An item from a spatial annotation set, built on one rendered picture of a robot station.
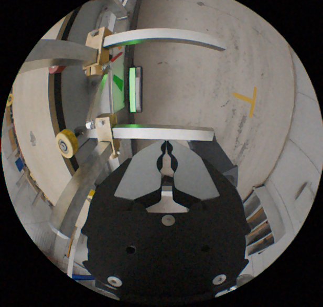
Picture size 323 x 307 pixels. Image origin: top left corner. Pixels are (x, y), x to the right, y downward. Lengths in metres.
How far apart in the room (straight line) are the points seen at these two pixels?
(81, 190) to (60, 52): 0.23
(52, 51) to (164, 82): 1.02
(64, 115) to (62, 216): 0.36
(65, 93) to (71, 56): 0.29
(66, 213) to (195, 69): 1.20
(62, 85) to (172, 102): 0.94
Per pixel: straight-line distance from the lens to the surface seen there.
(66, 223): 0.22
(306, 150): 2.48
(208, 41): 0.28
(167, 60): 1.13
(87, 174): 0.25
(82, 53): 0.24
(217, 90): 1.22
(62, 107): 0.47
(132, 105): 0.42
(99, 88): 0.18
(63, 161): 0.42
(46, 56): 0.18
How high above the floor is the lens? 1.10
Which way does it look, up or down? 61 degrees down
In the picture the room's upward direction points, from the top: 178 degrees counter-clockwise
